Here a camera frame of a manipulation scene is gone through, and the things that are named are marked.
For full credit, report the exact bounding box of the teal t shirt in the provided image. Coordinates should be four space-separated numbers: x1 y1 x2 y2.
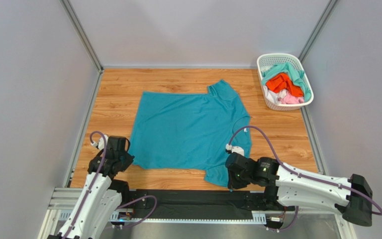
129 80 252 187

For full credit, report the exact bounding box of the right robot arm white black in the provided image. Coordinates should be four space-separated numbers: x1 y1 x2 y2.
225 150 373 227

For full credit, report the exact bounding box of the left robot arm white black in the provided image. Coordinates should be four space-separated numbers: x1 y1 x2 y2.
48 135 134 239

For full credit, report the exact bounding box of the white shirt in basket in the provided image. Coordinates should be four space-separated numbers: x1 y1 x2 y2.
263 85 287 105

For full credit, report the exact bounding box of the pink shirt in basket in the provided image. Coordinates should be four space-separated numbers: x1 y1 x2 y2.
279 92 305 105

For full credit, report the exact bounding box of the orange shirt in basket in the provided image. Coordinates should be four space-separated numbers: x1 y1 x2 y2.
266 73 304 97

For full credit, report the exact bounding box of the light teal shirt in basket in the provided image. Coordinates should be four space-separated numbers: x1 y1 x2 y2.
261 62 312 103

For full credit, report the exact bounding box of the white plastic laundry basket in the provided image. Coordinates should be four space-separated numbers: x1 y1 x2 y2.
257 53 314 111

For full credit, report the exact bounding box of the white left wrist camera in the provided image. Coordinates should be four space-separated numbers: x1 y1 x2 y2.
91 134 108 150

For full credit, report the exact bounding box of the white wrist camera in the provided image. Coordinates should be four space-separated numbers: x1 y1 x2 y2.
91 134 108 150
225 144 245 156

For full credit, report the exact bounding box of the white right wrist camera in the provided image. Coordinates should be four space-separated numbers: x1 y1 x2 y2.
225 144 245 156

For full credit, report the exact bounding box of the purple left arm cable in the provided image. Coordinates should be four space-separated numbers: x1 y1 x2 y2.
62 131 158 239

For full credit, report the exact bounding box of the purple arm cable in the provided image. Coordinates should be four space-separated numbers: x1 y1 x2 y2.
225 125 382 232
62 131 158 239

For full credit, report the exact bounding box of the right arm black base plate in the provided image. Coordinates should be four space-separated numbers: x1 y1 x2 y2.
244 192 295 212

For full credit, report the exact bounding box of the aluminium front rail frame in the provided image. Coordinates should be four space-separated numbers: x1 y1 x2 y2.
37 188 357 239

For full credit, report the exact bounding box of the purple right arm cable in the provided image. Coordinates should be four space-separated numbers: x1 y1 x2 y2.
225 125 382 232

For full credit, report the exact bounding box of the left corner aluminium post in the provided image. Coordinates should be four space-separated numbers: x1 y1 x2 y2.
60 0 104 73

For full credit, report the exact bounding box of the corner aluminium post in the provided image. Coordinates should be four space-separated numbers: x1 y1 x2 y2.
60 0 104 73
298 0 340 63

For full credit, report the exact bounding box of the right corner aluminium post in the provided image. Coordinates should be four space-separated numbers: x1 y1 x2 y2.
298 0 340 63

